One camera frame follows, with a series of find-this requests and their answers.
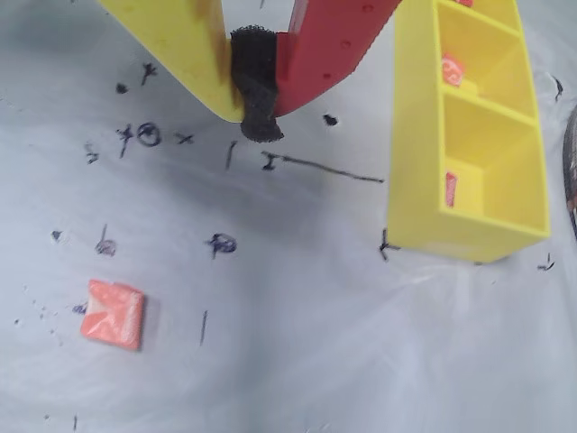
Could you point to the yellow three-compartment box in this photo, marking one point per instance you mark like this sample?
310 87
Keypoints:
414 135

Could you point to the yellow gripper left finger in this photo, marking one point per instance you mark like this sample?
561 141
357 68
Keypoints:
180 36

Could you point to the red Starburst candy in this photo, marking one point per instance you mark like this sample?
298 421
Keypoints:
451 189
452 70

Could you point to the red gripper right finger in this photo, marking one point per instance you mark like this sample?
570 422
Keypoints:
324 54

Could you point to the white marked table cloth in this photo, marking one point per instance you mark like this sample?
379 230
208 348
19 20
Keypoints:
293 338

